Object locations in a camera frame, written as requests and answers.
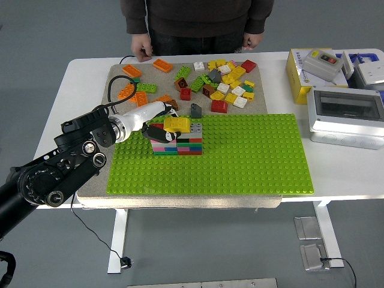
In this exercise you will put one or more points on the grey stacked toy brick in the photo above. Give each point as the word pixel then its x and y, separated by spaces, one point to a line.
pixel 196 127

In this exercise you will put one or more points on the red stacked toy brick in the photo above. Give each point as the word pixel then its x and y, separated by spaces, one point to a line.
pixel 156 124

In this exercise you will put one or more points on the metal floor plate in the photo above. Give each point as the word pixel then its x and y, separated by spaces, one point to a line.
pixel 306 228
pixel 312 258

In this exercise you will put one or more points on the small dark green brick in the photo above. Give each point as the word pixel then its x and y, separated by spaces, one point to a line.
pixel 247 88
pixel 136 80

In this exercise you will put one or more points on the white plastic box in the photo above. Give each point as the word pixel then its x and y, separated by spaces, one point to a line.
pixel 348 61

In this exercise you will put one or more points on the orange long toy brick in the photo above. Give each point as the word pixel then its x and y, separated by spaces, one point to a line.
pixel 141 98
pixel 163 98
pixel 163 65
pixel 132 70
pixel 125 93

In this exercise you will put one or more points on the blue plastic bin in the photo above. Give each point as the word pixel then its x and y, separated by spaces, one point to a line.
pixel 370 56

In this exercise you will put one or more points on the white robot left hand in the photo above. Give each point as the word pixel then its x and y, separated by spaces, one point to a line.
pixel 144 112

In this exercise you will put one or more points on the green studded baseplate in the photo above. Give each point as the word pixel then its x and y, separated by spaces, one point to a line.
pixel 240 156

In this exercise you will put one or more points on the yellow square toy brick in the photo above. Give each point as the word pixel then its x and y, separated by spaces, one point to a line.
pixel 239 72
pixel 217 95
pixel 228 78
pixel 231 97

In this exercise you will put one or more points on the yellow curved toy brick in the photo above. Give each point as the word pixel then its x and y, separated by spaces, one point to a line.
pixel 178 122

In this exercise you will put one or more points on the yellow cardboard box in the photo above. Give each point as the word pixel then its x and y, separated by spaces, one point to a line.
pixel 295 78

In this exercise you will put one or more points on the person's left forearm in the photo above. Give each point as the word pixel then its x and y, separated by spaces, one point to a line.
pixel 259 16

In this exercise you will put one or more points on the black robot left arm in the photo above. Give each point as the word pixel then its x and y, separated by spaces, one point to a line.
pixel 60 168

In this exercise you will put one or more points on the grey enclosure with clear lid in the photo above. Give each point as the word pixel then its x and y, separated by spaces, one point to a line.
pixel 345 132

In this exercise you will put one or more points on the red square toy brick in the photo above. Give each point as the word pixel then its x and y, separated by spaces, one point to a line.
pixel 185 94
pixel 249 66

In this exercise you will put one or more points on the person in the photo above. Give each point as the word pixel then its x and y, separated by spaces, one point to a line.
pixel 195 18

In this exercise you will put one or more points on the grey-brown table mat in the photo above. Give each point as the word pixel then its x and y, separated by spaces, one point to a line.
pixel 180 200

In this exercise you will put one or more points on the white square toy brick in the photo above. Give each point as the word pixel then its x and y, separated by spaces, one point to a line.
pixel 240 102
pixel 199 66
pixel 224 69
pixel 223 87
pixel 238 91

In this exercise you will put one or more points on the small yellow toy brick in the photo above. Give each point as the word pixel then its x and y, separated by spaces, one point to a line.
pixel 212 64
pixel 231 65
pixel 221 62
pixel 248 95
pixel 235 84
pixel 249 83

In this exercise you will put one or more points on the red curved toy brick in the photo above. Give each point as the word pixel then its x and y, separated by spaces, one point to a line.
pixel 219 106

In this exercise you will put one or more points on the grey push-button switch box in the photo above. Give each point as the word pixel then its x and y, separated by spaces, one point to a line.
pixel 318 64

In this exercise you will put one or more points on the brown square toy brick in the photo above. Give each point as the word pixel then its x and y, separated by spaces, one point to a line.
pixel 174 104

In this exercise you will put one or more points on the brown brick with hole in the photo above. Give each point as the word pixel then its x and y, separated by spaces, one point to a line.
pixel 181 84
pixel 208 91

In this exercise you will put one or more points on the person's right hand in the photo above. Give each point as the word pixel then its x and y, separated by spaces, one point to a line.
pixel 141 46

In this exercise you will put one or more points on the white wall socket panel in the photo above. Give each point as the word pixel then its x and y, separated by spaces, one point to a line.
pixel 372 73

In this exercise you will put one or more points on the white table leg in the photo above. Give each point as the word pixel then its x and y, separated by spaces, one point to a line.
pixel 118 237
pixel 325 228

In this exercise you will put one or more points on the multicolour brick wall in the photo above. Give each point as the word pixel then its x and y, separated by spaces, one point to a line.
pixel 189 147

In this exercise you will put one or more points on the person's left hand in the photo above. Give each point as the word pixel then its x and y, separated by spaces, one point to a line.
pixel 253 40

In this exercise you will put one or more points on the person's right forearm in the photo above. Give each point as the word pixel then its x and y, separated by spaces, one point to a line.
pixel 136 18

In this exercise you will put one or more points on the small pink toy brick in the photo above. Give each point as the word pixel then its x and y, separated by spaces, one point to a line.
pixel 234 62

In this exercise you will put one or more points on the lime long toy brick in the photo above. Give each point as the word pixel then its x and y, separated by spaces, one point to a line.
pixel 205 78
pixel 183 72
pixel 197 84
pixel 147 87

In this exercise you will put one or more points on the dark grey slope brick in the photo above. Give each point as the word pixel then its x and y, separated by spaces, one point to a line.
pixel 196 110

